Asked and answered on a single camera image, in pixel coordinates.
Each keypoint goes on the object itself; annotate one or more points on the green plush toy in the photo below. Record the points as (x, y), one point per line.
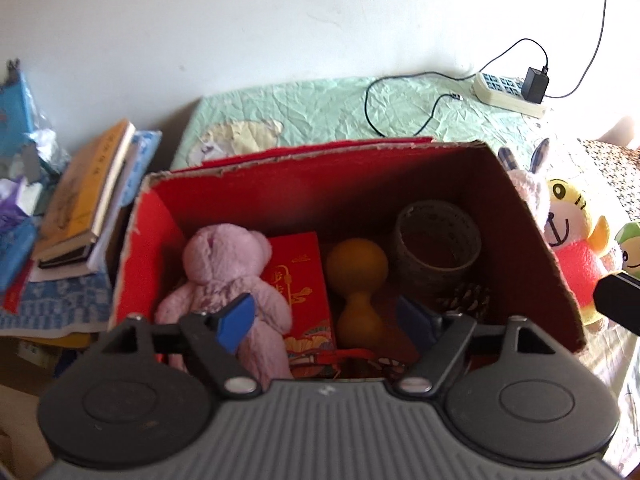
(630, 240)

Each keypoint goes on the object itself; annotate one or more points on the blue patterned cloth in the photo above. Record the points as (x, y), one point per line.
(60, 300)

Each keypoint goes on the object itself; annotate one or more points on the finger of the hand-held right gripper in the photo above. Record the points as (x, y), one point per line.
(620, 300)

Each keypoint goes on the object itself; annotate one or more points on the red gift box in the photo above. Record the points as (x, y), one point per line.
(300, 270)

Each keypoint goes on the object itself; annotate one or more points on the orange gourd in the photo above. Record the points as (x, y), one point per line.
(357, 265)

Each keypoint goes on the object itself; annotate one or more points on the patterned tape roll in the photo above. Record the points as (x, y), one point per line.
(415, 270)

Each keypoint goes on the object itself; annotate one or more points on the white power strip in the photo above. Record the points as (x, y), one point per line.
(492, 91)

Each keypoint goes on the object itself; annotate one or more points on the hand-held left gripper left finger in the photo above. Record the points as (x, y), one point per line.
(234, 321)

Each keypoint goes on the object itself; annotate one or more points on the yellow cover book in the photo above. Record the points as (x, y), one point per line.
(85, 190)

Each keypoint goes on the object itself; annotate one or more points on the yellow tiger plush toy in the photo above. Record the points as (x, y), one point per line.
(575, 265)

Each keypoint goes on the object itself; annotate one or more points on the white bunny plush toy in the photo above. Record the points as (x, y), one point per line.
(527, 195)

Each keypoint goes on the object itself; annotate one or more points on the green cartoon bed sheet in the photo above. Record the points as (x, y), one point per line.
(310, 110)

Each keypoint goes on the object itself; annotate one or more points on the pine cone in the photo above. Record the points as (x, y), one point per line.
(465, 300)

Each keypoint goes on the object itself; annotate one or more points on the black charger adapter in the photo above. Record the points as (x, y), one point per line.
(535, 85)

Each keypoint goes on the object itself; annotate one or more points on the brown floral patterned blanket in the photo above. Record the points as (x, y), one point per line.
(615, 170)

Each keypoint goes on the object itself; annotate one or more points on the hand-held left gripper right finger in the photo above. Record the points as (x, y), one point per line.
(411, 321)

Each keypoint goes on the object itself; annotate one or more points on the red cardboard box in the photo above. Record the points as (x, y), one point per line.
(350, 185)

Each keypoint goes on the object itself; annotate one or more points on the black cover book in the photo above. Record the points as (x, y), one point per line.
(65, 256)

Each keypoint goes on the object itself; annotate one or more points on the light blue book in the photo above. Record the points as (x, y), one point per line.
(12, 110)

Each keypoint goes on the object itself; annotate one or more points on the pink teddy bear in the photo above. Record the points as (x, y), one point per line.
(220, 260)

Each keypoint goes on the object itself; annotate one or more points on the blue white paperback book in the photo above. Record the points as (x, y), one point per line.
(142, 160)

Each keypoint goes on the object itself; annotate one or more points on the crumpled plastic bag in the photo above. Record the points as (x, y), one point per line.
(40, 155)

